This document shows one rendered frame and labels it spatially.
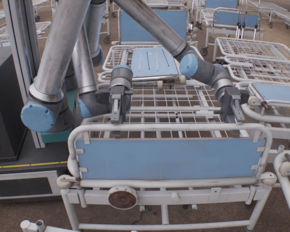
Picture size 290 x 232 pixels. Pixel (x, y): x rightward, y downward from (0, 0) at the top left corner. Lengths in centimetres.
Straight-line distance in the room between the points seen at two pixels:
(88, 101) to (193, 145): 47
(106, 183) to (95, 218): 58
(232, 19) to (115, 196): 346
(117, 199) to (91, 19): 90
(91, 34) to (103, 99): 60
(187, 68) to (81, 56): 44
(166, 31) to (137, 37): 169
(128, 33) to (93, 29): 134
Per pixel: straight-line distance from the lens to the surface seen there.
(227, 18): 405
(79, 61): 111
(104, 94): 96
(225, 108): 96
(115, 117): 82
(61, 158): 147
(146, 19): 108
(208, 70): 105
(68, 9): 93
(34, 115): 108
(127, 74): 104
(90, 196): 107
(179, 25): 277
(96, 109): 108
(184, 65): 104
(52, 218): 161
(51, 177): 150
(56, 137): 133
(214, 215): 159
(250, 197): 117
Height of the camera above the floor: 124
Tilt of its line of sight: 31 degrees down
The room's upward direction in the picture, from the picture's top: straight up
